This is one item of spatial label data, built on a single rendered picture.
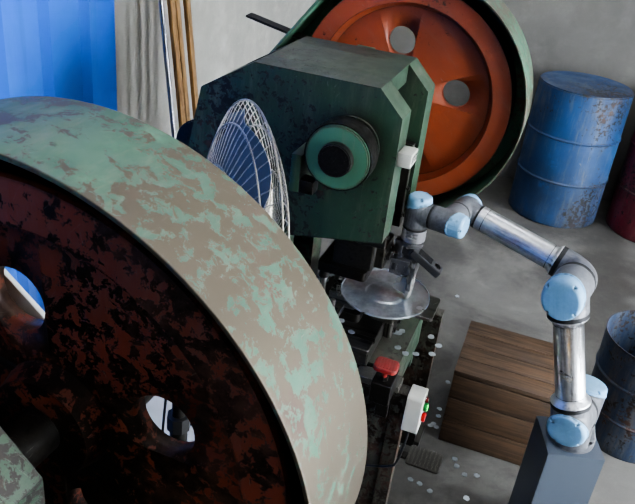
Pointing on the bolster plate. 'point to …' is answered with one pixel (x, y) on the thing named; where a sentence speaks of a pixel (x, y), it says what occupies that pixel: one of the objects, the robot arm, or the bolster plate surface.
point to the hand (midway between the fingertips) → (408, 296)
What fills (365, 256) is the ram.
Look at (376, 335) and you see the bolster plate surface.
